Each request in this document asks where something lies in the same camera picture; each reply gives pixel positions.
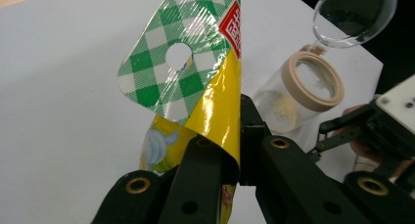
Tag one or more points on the yellow green checked spout pouch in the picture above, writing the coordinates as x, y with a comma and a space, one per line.
208, 103

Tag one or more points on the white paper sheet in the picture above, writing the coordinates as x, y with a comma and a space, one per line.
65, 119

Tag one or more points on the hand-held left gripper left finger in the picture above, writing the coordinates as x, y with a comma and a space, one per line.
199, 178

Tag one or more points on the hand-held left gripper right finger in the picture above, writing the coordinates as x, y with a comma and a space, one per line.
287, 185

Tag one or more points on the clear jar with beige rim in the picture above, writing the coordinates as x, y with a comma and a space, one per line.
303, 100

